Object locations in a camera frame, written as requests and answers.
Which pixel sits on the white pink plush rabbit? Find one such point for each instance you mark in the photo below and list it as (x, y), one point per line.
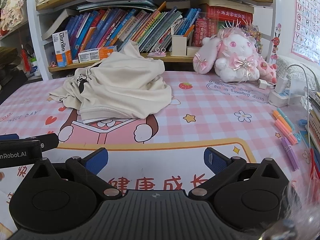
(235, 55)

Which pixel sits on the grey knit blanket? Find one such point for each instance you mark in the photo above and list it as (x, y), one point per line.
(300, 70)

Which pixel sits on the small white adapter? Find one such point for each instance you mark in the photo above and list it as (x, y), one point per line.
(262, 83)

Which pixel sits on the pink checked printed desk mat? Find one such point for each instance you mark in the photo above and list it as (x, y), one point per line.
(212, 120)

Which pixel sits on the clear plastic film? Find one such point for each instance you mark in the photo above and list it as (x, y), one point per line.
(295, 210)

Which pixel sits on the red deer sticker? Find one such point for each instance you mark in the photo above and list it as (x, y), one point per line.
(275, 42)

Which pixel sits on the flat white orange box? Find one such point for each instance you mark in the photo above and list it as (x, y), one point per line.
(97, 53)

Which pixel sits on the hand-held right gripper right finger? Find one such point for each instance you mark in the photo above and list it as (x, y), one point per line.
(214, 161)

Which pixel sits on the white power strip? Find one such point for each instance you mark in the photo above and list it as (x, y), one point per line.
(280, 100)

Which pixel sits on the small cream box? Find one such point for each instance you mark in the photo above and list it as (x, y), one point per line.
(193, 51)

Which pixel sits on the row of colourful books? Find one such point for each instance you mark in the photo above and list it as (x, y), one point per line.
(140, 25)

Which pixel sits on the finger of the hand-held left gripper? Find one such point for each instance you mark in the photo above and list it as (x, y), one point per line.
(50, 141)
(8, 137)

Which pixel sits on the teal highlighter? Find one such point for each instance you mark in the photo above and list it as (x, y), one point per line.
(286, 118)

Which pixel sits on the tall white orange box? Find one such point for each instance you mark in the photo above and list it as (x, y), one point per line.
(62, 48)

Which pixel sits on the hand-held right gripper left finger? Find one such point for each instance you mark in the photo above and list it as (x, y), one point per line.
(96, 160)

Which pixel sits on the purple pen bundle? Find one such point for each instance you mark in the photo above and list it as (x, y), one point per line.
(290, 153)

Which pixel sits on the pink plush decoration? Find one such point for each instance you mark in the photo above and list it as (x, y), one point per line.
(11, 12)

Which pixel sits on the red tassel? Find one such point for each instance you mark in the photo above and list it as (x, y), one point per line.
(25, 60)

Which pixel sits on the cream pen holder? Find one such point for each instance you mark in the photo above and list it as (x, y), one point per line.
(178, 46)

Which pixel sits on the white charger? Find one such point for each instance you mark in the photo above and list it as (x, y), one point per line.
(282, 83)

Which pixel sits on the cream t-shirt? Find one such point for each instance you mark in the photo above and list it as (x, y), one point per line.
(120, 90)

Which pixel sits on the dark cloth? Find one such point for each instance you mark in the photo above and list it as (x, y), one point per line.
(10, 67)

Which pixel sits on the thick red book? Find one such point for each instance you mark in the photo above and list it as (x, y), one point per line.
(230, 12)

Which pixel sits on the stack of books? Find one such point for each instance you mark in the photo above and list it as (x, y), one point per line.
(315, 122)

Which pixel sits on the alphabet wall poster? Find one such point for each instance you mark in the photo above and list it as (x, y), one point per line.
(307, 17)

